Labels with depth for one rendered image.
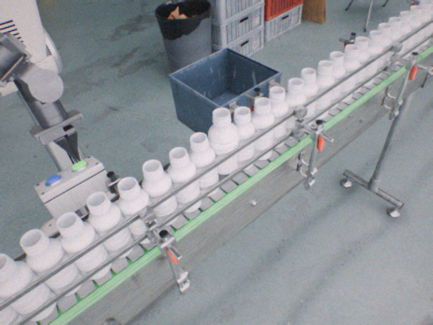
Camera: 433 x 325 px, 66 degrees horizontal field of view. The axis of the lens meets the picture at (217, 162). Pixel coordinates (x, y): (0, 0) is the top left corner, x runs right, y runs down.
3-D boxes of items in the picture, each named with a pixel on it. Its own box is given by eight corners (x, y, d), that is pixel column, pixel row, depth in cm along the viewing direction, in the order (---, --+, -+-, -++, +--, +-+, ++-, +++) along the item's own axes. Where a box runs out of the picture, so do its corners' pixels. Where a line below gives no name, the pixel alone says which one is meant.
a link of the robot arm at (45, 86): (4, 32, 63) (-29, 66, 60) (16, 24, 54) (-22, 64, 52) (58, 77, 70) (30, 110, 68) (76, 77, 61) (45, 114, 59)
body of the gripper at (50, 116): (86, 120, 70) (68, 87, 67) (38, 143, 66) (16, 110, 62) (78, 116, 75) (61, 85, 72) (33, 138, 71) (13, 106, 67)
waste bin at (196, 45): (188, 99, 287) (176, 24, 242) (159, 80, 312) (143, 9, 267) (227, 78, 306) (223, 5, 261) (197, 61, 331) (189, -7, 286)
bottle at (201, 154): (208, 175, 85) (199, 124, 73) (224, 187, 82) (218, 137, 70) (190, 188, 82) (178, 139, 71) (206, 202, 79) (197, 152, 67)
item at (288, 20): (266, 43, 348) (266, 22, 333) (237, 32, 371) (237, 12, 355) (302, 23, 376) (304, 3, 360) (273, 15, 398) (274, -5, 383)
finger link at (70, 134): (93, 159, 73) (71, 120, 68) (61, 177, 70) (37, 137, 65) (84, 152, 78) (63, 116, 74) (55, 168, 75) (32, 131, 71)
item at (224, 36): (222, 50, 297) (221, 26, 282) (191, 38, 319) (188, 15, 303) (264, 26, 326) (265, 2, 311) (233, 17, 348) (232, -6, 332)
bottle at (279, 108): (265, 133, 95) (267, 82, 83) (287, 137, 93) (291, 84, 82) (260, 147, 91) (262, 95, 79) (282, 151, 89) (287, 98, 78)
